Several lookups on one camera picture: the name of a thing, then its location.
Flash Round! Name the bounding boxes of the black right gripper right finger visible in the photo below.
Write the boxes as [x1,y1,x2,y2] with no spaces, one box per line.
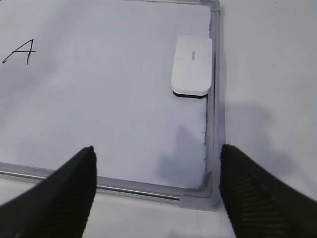
[219,144,317,238]

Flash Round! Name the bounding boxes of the white whiteboard eraser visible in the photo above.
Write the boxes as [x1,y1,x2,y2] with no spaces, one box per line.
[171,35,213,98]

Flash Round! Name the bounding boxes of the white board with aluminium frame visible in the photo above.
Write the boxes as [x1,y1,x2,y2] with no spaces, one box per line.
[0,0,220,210]

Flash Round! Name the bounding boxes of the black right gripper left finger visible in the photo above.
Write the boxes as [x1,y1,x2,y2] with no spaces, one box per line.
[0,146,97,238]

